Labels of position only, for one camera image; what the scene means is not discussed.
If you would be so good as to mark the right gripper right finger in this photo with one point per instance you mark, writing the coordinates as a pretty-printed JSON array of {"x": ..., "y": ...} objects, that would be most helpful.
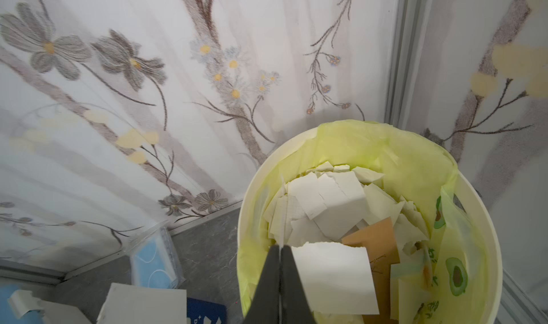
[{"x": 294, "y": 305}]

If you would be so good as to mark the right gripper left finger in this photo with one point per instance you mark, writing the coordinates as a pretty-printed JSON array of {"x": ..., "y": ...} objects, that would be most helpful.
[{"x": 265, "y": 307}]

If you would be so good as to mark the white receipt paper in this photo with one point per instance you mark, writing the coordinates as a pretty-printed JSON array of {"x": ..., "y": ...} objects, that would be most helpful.
[{"x": 336, "y": 278}]

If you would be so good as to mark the blue paper bag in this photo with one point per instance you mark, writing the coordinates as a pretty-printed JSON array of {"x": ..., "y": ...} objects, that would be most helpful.
[{"x": 204, "y": 312}]

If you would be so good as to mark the cream trash bin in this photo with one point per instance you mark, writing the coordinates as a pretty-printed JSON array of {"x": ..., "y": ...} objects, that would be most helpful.
[{"x": 329, "y": 202}]

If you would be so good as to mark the bagged blue face masks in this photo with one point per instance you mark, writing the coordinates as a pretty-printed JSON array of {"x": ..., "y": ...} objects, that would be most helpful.
[{"x": 154, "y": 261}]

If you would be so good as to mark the yellow-green bin liner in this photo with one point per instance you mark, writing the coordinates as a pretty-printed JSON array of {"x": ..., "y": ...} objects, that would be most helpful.
[{"x": 415, "y": 168}]

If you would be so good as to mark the blue lidded storage box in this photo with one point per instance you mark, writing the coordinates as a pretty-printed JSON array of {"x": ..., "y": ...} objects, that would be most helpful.
[{"x": 7, "y": 313}]

